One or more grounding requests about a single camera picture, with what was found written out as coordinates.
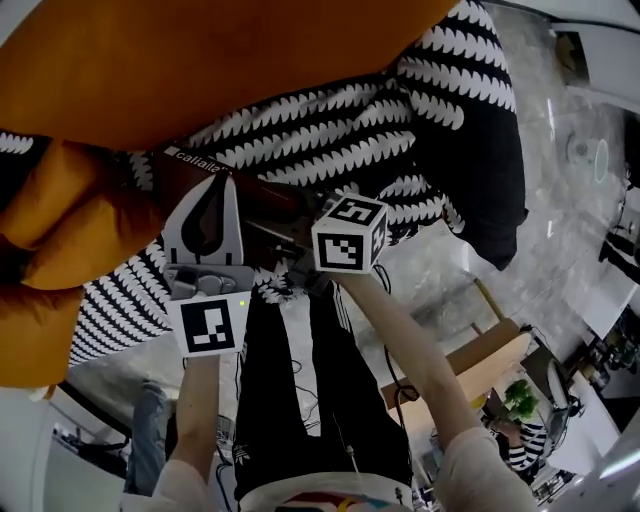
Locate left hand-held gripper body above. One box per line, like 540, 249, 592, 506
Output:
163, 263, 254, 359

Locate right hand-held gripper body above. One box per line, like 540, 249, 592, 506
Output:
289, 188, 390, 297

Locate person's left forearm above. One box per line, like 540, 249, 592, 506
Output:
162, 349, 242, 501

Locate person's right forearm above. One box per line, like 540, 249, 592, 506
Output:
337, 272, 484, 454

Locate person's black trousers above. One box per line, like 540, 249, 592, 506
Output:
233, 282, 417, 507

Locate small orange cushion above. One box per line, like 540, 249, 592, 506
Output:
0, 138, 170, 402

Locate wooden table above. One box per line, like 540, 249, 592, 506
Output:
379, 279, 534, 444

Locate black white patterned cushion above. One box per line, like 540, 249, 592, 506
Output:
394, 0, 530, 272

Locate green potted plant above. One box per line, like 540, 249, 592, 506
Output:
502, 378, 541, 426

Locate white round floor device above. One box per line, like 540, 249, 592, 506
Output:
563, 128, 612, 182

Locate person's white shirt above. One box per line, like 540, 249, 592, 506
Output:
149, 427, 539, 512

